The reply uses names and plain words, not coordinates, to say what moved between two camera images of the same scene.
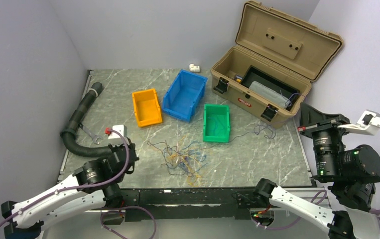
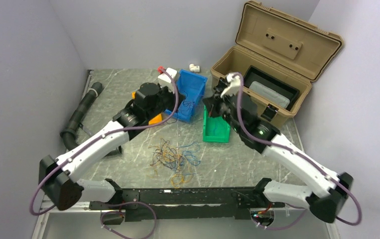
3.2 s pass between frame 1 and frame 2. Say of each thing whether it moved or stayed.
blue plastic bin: stayed
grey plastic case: stayed
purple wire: moved
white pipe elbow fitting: stayed
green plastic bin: stayed
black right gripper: moved
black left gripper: moved
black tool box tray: stayed
